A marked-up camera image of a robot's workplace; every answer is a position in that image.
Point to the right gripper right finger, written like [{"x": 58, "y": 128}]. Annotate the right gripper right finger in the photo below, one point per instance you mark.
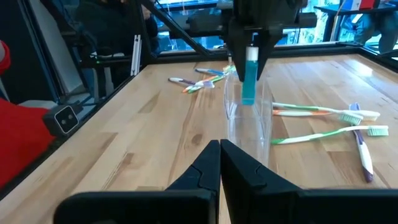
[{"x": 264, "y": 202}]

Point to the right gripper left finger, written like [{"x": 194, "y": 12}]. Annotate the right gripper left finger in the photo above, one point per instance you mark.
[{"x": 186, "y": 205}]

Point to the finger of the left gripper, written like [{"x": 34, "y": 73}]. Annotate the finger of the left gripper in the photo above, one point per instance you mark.
[
  {"x": 238, "y": 49},
  {"x": 266, "y": 43}
]

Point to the orange and white toothbrush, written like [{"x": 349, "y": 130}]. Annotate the orange and white toothbrush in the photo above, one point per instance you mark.
[
  {"x": 185, "y": 90},
  {"x": 298, "y": 114}
]

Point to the black office desk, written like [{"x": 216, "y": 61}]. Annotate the black office desk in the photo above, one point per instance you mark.
[{"x": 329, "y": 21}]

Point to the clear acrylic organizer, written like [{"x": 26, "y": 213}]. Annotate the clear acrylic organizer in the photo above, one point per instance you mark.
[{"x": 245, "y": 133}]

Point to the red and white box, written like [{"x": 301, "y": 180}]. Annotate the red and white box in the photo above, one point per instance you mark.
[{"x": 368, "y": 3}]

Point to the white aluminium extrusion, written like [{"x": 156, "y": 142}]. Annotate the white aluminium extrusion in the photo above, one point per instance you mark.
[{"x": 136, "y": 56}]

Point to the red fabric object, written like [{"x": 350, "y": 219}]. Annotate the red fabric object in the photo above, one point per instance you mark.
[{"x": 21, "y": 140}]

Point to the black table-level camera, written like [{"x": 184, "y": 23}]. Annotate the black table-level camera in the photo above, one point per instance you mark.
[{"x": 63, "y": 119}]

